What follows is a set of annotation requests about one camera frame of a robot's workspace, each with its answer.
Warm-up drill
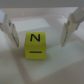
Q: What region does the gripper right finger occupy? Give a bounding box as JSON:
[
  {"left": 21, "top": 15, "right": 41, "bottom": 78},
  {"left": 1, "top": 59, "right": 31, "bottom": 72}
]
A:
[{"left": 60, "top": 7, "right": 84, "bottom": 48}]

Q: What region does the white plastic box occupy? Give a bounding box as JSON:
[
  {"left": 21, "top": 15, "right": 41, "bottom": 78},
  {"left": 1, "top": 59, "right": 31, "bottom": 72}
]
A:
[{"left": 0, "top": 5, "right": 84, "bottom": 84}]

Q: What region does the yellow block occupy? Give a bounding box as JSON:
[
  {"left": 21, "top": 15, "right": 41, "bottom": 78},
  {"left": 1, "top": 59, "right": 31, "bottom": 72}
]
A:
[{"left": 24, "top": 31, "right": 46, "bottom": 61}]

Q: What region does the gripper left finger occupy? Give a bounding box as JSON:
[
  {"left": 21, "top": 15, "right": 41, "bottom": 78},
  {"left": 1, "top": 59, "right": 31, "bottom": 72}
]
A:
[{"left": 0, "top": 8, "right": 20, "bottom": 48}]

